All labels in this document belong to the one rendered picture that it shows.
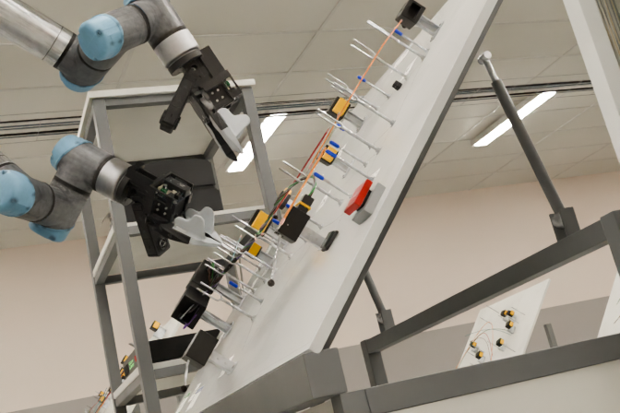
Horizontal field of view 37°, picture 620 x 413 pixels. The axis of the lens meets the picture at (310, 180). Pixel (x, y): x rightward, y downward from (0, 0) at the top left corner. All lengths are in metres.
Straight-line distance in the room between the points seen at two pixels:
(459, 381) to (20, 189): 0.79
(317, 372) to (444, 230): 9.62
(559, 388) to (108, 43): 0.94
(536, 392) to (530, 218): 10.15
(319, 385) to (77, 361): 8.01
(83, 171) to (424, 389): 0.76
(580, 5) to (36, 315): 8.29
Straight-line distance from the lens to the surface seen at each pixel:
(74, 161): 1.77
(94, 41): 1.68
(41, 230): 1.78
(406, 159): 1.48
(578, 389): 1.53
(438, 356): 10.46
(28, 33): 1.78
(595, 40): 1.36
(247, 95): 2.85
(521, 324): 7.81
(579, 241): 1.73
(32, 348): 9.28
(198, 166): 2.81
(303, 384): 1.35
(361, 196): 1.47
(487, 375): 1.44
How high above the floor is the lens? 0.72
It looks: 16 degrees up
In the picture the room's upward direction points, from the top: 14 degrees counter-clockwise
